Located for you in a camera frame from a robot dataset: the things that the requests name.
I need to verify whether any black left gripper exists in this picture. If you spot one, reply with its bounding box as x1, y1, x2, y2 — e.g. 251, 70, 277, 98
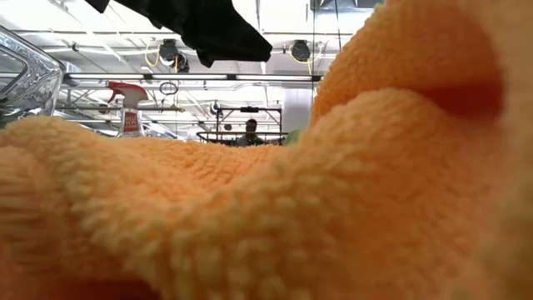
114, 0, 274, 69

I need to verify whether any green microfiber towel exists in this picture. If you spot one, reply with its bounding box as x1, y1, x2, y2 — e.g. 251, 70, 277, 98
284, 127, 304, 147

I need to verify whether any orange microfiber towel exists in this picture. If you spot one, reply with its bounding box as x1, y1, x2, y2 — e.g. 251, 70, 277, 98
0, 0, 533, 300

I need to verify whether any long ceiling light fixture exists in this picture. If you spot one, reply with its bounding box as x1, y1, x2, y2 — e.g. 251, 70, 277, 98
62, 72, 324, 83

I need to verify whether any person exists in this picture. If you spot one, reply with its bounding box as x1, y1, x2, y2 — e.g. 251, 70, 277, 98
236, 117, 266, 148

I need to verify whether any red trigger spray bottle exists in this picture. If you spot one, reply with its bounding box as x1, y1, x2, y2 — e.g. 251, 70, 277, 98
107, 81, 150, 139

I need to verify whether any clear plastic bin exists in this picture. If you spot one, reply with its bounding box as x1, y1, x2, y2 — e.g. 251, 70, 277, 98
0, 24, 67, 126

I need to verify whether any black ceiling cord reel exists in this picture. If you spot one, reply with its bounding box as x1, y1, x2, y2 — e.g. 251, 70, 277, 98
158, 38, 191, 74
289, 39, 312, 64

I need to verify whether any black background rig frame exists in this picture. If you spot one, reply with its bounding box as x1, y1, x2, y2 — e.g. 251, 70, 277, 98
196, 106, 289, 146

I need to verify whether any hanging black cable loop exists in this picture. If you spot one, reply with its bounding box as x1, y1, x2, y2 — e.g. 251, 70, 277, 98
159, 81, 180, 97

